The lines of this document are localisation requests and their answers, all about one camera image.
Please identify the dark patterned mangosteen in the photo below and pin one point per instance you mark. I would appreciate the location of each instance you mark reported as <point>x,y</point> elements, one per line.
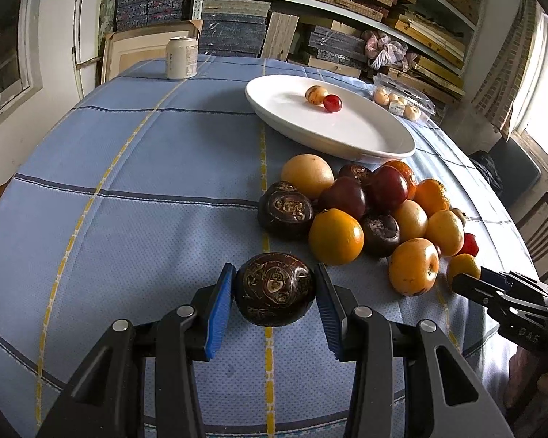
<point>274,289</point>
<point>285,210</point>

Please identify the small striped yellow melon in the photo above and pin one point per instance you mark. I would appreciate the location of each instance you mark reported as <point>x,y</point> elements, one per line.
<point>316,94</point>

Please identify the blue checked tablecloth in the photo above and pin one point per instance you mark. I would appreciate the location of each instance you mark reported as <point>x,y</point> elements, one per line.
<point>141,191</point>

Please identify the pink white cloth bundle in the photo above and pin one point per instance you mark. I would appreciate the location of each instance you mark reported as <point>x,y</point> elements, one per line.
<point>383,48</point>

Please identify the yellow-orange persimmon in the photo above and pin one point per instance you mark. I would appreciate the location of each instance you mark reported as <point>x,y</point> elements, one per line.
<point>413,267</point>

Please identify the stack of dark blue boxes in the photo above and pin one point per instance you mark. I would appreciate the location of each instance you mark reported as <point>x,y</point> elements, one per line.
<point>233,36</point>

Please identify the light wooden box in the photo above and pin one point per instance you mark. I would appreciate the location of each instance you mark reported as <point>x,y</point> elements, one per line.
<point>333,61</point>

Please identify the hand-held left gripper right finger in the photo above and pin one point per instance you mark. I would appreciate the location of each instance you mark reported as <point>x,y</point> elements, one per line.
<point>331,324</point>

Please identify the black bag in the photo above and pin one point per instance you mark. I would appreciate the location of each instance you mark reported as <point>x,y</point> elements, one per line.
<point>484,169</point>

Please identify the small yellow tomato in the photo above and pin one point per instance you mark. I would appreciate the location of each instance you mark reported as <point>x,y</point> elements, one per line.
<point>463,267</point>

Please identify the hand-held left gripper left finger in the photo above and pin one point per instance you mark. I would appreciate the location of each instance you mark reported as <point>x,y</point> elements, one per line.
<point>219,315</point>

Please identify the round orange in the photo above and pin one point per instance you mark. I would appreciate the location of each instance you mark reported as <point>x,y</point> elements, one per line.
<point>336,236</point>

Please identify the stack of blue patterned boxes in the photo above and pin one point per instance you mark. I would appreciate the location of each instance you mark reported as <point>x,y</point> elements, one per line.
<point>137,9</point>

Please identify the orange tangerine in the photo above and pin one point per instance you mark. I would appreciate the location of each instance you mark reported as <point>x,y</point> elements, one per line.
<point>406,173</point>
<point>433,196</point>

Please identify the white oval plate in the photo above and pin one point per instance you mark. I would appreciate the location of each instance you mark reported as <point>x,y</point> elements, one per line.
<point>347,127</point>

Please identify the pack of small pale apricots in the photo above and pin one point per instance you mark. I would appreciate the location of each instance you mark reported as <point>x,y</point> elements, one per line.
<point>411,112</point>

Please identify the pale grey wooden box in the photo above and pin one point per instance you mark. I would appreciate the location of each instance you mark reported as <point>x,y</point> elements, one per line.
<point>235,7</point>

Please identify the large pale orange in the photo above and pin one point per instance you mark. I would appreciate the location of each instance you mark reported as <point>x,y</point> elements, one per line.
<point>307,175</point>

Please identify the patterned beige curtain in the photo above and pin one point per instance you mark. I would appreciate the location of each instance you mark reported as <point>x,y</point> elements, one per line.
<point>511,68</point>

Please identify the small tan plum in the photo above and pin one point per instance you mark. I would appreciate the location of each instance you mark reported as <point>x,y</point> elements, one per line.
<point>459,215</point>

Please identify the white framed window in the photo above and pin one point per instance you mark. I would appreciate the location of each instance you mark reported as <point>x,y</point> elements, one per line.
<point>0,54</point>

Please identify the stack of slate blue boxes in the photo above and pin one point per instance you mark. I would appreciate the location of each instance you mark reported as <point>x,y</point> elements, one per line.
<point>338,39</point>

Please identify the dark red plum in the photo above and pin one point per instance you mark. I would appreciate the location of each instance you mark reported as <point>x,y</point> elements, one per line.
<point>388,187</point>
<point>345,196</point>

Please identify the white wooden board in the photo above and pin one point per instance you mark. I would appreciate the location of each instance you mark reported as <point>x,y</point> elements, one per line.
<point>91,18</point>

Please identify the stack of yellow wooden boxes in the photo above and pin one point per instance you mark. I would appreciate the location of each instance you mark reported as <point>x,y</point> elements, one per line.
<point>438,32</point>

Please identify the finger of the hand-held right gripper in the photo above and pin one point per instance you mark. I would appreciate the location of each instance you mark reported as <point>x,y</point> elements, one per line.
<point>470,285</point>
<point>491,276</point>

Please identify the upright grey wooden box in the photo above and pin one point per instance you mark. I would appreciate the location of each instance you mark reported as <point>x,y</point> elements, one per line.
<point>278,36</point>

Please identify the red cherry tomato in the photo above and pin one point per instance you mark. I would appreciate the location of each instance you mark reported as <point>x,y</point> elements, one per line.
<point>333,103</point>

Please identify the clear plastic clamshell box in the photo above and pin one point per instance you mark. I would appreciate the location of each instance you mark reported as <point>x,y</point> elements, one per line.
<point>420,96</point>

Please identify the white drink can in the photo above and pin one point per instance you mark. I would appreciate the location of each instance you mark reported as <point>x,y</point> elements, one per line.
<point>181,59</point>

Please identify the dark chair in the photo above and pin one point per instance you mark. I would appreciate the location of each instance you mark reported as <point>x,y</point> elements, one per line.
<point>518,169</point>

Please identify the mottled green panel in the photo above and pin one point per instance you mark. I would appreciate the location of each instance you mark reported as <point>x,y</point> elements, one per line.
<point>106,9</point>

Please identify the person's pink knit sweater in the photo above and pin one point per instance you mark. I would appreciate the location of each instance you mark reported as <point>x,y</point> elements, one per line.
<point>523,378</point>

